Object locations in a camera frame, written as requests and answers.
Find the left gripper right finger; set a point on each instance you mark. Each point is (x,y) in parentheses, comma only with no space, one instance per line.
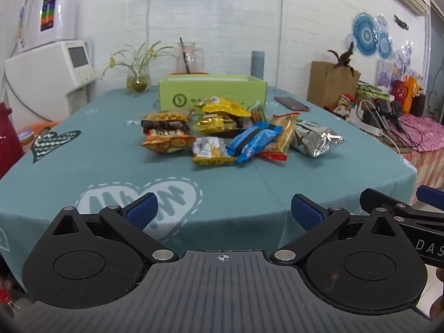
(360,265)

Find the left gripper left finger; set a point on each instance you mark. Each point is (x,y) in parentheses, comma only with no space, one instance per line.
(91,259)

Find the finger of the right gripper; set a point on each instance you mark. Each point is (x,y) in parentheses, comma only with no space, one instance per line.
(431,196)
(371,200)

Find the silver snack bag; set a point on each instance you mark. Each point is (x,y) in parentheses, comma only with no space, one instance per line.
(315,140)

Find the red-ended biscuit pack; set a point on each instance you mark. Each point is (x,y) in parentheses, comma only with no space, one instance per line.
(277,149)

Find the blue cookie pack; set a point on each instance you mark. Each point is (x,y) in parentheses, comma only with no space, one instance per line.
(252,141)

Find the orange chips bag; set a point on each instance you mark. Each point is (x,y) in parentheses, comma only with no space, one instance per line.
(167,131)

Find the white yellow fries bag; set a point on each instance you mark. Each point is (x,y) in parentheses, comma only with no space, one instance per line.
(209,151)

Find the yellow gold snack bag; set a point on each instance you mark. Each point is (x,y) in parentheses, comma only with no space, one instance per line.
(220,115)

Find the green candy packet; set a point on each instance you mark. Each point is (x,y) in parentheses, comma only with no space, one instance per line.
(258,112)

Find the pink patterned cloth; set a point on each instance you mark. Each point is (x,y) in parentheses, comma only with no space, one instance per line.
(421,134)

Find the white power strip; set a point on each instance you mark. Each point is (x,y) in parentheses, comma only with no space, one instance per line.
(370,129)

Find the teal patterned tablecloth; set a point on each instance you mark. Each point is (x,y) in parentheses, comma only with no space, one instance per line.
(101,162)

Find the brown cardboard box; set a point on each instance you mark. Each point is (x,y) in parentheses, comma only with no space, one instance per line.
(327,83)

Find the smartphone red case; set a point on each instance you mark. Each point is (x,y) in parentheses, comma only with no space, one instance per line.
(291,103)

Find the red thermos jug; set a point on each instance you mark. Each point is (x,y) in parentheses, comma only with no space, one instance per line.
(10,147)

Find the dark feather decoration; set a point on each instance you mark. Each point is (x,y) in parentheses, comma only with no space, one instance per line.
(344,59)

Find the blue paper fan decoration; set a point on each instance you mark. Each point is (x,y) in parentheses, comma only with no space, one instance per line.
(366,33)

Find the white countertop appliance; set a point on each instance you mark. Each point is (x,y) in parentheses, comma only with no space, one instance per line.
(48,83)

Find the grey blue tumbler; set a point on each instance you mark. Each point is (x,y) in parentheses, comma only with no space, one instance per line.
(257,64)

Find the glass vase with plant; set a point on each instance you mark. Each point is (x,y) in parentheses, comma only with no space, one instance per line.
(137,61)

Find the green cardboard box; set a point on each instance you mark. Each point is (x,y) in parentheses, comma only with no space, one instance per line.
(185,91)

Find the red plastic basin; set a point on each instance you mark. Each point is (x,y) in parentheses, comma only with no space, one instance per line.
(191,73)

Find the black stirring stick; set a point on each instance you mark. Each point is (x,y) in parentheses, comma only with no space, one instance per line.
(184,55)

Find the glass pitcher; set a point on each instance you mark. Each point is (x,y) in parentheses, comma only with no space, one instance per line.
(195,55)

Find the white water purifier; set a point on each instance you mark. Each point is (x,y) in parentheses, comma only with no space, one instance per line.
(43,22)

